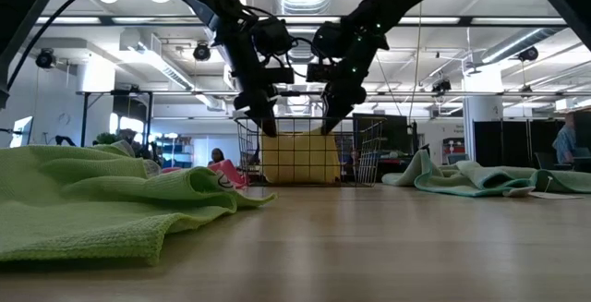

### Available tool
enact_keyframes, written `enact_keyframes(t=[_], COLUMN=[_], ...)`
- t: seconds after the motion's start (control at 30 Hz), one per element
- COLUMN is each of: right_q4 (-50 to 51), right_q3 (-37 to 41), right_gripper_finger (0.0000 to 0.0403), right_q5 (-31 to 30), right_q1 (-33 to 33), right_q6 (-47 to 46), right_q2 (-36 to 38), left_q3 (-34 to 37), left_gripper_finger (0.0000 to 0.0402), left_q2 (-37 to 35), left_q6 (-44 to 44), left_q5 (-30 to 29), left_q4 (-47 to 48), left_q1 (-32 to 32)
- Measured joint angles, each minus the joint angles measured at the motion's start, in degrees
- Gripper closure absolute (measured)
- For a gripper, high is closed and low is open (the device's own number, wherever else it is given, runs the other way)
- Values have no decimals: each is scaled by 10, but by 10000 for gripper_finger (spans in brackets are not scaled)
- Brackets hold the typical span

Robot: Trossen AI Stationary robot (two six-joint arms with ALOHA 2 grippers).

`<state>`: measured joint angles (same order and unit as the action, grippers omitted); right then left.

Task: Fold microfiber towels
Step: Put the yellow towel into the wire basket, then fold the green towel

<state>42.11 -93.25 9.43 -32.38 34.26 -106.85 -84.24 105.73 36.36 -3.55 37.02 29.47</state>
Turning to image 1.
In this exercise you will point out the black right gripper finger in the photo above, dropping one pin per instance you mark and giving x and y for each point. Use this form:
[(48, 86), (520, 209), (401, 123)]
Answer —
[(327, 119), (341, 113)]

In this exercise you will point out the yellow microfiber towel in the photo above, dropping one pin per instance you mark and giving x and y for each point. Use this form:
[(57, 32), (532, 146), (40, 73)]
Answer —
[(300, 159)]

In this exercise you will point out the pink microfiber towel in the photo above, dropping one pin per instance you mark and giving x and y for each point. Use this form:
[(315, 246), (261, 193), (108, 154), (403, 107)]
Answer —
[(231, 172)]

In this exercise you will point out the pale green teal-edged towel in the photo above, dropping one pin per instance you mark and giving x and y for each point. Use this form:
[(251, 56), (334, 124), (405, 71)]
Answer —
[(461, 177)]

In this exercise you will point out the lime green microfiber towel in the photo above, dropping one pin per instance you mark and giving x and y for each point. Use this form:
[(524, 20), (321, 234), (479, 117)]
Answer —
[(92, 209)]

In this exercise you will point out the black background robot arm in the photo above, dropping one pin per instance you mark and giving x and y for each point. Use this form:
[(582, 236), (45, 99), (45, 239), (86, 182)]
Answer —
[(64, 140)]

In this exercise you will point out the black ceiling-mounted fixture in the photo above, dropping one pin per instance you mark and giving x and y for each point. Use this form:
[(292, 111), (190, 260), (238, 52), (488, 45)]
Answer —
[(442, 86), (45, 58), (528, 53), (201, 51)]

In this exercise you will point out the black display screen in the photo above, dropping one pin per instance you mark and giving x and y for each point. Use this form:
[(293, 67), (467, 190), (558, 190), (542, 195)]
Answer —
[(392, 131)]

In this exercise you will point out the person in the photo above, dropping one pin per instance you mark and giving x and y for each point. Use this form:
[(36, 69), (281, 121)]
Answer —
[(565, 140), (216, 156)]

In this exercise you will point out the white building column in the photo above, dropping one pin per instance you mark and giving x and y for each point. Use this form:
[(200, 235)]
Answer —
[(482, 122)]

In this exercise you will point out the green background plant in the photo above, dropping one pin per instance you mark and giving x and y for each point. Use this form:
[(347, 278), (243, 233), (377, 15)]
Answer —
[(106, 138)]

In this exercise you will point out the black room partition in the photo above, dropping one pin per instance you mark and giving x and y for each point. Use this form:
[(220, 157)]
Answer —
[(508, 140)]

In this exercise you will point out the white paper tag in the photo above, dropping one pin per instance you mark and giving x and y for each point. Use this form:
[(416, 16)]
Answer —
[(554, 196)]

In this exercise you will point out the computer monitor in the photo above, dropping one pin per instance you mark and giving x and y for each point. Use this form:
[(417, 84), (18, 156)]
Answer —
[(22, 131)]

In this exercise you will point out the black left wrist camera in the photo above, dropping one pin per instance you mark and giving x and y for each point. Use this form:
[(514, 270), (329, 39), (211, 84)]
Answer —
[(279, 76)]

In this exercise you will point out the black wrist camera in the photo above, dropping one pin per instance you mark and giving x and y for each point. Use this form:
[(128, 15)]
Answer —
[(319, 72), (279, 76)]

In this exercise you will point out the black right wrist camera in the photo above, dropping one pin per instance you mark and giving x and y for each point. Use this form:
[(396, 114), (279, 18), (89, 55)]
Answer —
[(319, 72)]

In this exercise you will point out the black metal rack frame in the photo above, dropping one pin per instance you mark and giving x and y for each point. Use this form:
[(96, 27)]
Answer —
[(84, 117)]

